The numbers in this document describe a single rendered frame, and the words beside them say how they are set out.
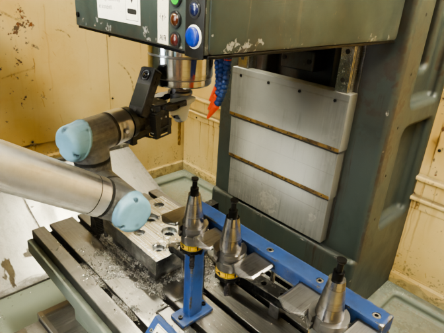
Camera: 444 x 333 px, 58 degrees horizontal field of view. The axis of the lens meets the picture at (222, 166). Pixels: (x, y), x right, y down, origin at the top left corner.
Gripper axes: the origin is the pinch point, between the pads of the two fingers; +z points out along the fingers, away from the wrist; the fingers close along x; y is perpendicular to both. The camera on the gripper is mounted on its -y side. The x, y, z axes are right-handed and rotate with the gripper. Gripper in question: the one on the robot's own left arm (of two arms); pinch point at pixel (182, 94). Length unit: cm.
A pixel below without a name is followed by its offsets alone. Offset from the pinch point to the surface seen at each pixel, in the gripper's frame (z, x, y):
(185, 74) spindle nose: -6.0, 6.0, -7.1
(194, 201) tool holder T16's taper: -23.4, 22.5, 12.2
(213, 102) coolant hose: -6.9, 14.8, -2.6
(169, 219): -24.0, 16.1, 18.9
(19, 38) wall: 15, -99, -1
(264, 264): -24, 39, 19
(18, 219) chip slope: -11, -81, 66
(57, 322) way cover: -33, -23, 67
